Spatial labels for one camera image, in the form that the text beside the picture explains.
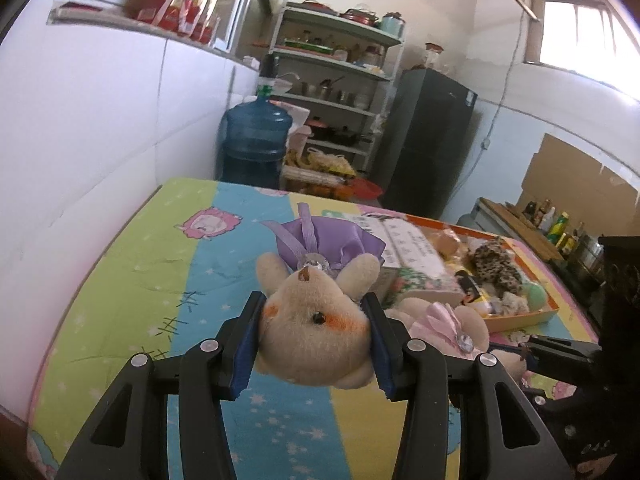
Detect glass jar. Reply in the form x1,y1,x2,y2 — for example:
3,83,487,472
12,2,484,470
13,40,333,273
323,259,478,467
422,42,446,71

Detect green yellow bottle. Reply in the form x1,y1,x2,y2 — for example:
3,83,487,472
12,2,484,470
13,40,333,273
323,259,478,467
550,211,571,246

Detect metal shelf rack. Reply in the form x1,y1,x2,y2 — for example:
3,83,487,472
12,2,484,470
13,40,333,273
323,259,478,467
267,2,406,181

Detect red basin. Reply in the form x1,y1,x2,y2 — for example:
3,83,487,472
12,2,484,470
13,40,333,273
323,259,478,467
345,178,383,201

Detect wall cable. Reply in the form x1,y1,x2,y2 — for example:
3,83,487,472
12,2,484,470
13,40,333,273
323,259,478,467
467,15,527,183

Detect beige plush bear purple dress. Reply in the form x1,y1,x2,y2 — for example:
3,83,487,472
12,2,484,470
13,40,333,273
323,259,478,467
256,202,386,391

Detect white plastic bag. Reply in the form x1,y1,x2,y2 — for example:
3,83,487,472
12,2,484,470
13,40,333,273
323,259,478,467
285,105,313,161

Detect red pot with lid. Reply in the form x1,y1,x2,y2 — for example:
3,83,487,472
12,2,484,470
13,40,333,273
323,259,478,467
340,7,381,26

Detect water pump dispenser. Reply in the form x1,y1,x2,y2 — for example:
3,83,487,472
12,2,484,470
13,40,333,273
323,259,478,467
257,55,281,97

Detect dark grey fridge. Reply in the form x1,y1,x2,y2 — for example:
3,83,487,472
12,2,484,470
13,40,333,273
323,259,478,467
372,68,478,221

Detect teal canister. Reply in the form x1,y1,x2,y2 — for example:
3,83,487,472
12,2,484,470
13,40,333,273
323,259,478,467
381,12,407,38

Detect steel pot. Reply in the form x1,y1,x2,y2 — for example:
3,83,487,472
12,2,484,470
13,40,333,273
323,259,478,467
575,235,602,267

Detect orange cardboard box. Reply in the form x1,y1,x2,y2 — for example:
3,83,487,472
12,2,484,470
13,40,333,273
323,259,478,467
405,212,560,333

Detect wooden boards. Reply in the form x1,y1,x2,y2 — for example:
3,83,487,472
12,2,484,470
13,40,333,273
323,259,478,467
480,197,566,262

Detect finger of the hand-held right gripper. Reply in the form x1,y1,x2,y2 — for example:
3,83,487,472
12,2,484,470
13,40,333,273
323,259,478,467
491,335,603,377
522,384,640,480

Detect barred wall window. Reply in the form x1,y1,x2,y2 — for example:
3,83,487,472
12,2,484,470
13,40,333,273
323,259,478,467
525,0,640,86

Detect leopard print plush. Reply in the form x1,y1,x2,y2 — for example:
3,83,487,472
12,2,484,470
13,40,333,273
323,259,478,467
467,240,523,296

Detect cardboard sheet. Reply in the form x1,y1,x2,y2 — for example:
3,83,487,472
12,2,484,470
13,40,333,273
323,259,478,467
520,132,640,234

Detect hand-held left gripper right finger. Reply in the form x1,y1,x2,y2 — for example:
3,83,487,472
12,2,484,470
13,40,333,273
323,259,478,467
362,292,576,480

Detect yellow black soft toy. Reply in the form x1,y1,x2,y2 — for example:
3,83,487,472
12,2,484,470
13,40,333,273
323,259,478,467
456,270,496,317

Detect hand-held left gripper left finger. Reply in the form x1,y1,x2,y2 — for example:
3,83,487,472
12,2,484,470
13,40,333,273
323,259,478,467
57,290,268,480

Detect beige plush bear pink bow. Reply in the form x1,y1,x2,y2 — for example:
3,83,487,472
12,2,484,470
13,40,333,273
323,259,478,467
385,297,526,386

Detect bun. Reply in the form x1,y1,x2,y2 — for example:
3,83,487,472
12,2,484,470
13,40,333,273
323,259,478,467
435,232,462,259

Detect yellow noodle bag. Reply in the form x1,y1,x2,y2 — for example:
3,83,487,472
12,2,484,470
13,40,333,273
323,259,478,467
306,149,356,177

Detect white floral fabric scrunchie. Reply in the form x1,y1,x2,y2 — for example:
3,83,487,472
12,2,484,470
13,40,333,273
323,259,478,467
492,290,526,317

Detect blue water jug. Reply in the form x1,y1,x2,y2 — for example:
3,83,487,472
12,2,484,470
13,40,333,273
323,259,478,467
220,95,293,191

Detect floral tissue box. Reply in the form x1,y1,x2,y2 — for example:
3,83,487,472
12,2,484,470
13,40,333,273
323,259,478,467
350,212,463,306

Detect black wok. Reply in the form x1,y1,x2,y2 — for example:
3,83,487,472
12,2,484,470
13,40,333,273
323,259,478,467
330,127,374,147

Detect green tray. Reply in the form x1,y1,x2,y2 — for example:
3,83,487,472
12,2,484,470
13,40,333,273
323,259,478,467
284,41,334,54

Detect green foam ball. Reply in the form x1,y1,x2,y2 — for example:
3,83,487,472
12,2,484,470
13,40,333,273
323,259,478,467
520,282,547,313

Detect wrapped noodle packs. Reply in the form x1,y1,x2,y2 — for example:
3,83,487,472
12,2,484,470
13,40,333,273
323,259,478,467
282,165,346,188

